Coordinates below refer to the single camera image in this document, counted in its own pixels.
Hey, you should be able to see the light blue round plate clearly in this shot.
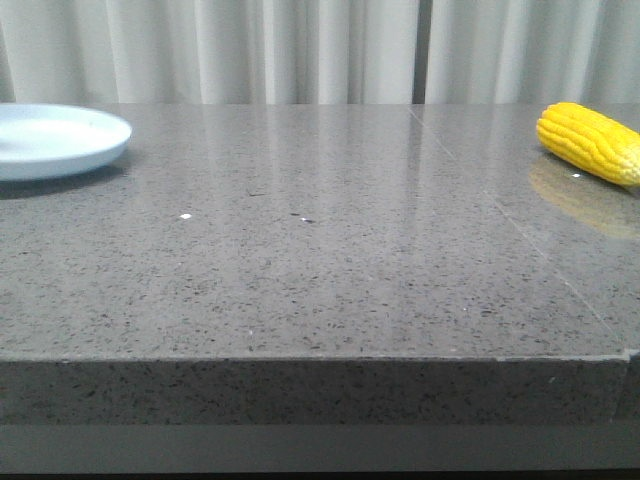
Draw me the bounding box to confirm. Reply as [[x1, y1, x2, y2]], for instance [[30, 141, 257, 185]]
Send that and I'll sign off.
[[1, 103, 133, 181]]

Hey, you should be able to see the white pleated curtain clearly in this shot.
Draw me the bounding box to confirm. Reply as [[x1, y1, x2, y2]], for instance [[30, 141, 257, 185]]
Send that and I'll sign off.
[[1, 1, 639, 104]]

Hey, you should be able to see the yellow corn cob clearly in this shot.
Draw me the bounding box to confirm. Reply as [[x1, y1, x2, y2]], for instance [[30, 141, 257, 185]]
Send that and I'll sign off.
[[536, 102, 639, 188]]

